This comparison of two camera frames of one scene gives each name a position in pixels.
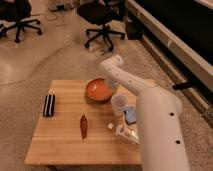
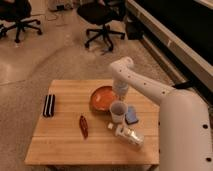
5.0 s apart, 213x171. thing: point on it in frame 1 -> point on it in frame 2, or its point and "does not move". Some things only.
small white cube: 110,126 does not move
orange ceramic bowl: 98,90 -> 102,97
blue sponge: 130,114 does not move
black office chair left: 16,12 does not move
